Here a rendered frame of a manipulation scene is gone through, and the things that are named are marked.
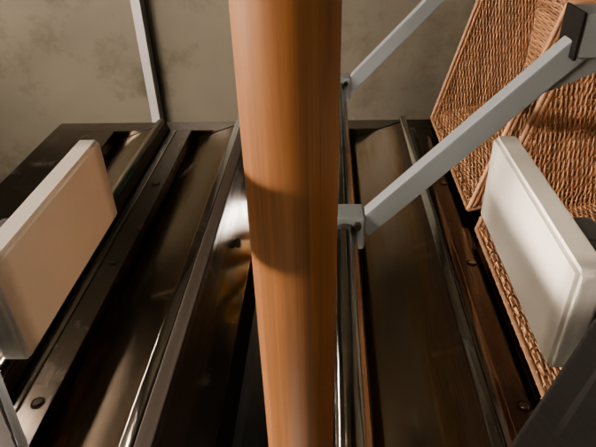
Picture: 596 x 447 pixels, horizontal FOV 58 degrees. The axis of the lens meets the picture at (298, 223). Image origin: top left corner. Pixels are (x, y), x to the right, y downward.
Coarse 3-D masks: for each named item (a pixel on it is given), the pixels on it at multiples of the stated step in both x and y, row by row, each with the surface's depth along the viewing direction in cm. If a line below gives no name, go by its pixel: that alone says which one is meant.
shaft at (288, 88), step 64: (256, 0) 13; (320, 0) 13; (256, 64) 14; (320, 64) 14; (256, 128) 15; (320, 128) 15; (256, 192) 16; (320, 192) 16; (256, 256) 18; (320, 256) 17; (320, 320) 19; (320, 384) 21
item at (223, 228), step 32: (224, 192) 113; (224, 224) 107; (224, 256) 104; (192, 288) 88; (224, 288) 102; (192, 320) 83; (224, 320) 99; (192, 352) 81; (224, 352) 97; (160, 384) 72; (192, 384) 79; (224, 384) 94; (160, 416) 67; (192, 416) 78
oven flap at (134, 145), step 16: (160, 128) 171; (128, 144) 173; (144, 144) 159; (160, 144) 168; (112, 160) 165; (128, 160) 159; (144, 160) 155; (112, 176) 152; (128, 176) 144; (128, 192) 141; (0, 352) 96; (0, 368) 88; (16, 368) 91
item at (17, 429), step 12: (0, 384) 11; (0, 396) 10; (0, 408) 9; (12, 408) 12; (0, 420) 9; (12, 420) 10; (0, 432) 9; (12, 432) 9; (0, 444) 9; (12, 444) 9; (24, 444) 10
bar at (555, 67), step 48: (432, 0) 93; (384, 48) 98; (576, 48) 49; (528, 96) 53; (480, 144) 56; (384, 192) 61; (336, 288) 53; (336, 336) 47; (336, 384) 43; (336, 432) 40
